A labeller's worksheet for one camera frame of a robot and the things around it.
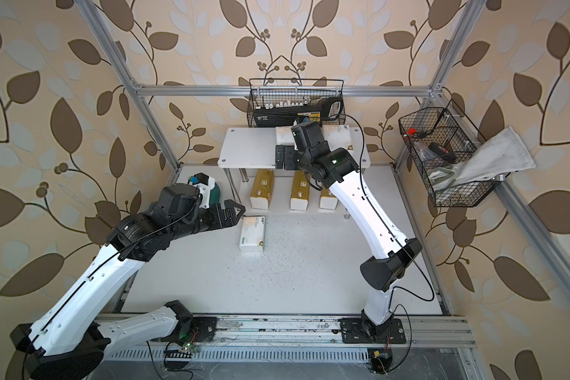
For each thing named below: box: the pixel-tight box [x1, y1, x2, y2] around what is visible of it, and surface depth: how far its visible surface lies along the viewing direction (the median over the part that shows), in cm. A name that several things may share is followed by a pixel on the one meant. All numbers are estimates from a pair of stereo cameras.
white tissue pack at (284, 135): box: [275, 125, 295, 147], surface depth 77 cm
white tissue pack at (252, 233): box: [239, 215, 266, 252], surface depth 93 cm
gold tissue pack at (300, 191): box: [289, 170, 311, 212], surface depth 96 cm
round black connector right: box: [370, 348, 393, 375], surface depth 72 cm
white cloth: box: [426, 125, 536, 190], surface depth 62 cm
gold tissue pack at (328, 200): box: [319, 185, 339, 211], surface depth 95 cm
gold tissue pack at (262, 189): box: [250, 169, 275, 210], surface depth 98 cm
